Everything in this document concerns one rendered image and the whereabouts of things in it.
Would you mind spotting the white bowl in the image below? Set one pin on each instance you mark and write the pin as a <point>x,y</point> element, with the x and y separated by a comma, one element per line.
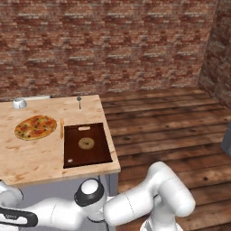
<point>19,103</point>

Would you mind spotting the dark brown cutting board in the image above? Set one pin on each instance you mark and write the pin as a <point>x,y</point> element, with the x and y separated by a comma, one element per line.
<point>86,145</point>

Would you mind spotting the grey counter cabinet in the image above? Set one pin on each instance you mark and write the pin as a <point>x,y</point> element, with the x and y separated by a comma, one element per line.
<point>64,189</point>

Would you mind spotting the tan bagel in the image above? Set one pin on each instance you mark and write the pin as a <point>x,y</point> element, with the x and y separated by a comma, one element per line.
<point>86,143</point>

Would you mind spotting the round pizza with toppings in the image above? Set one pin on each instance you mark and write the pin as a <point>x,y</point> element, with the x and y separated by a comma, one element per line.
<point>35,127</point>

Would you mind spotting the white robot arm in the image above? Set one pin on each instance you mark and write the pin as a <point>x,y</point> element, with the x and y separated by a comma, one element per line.
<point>135,204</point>

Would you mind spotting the grey metal spoon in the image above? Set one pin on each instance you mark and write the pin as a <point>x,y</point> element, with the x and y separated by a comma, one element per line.
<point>79,101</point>

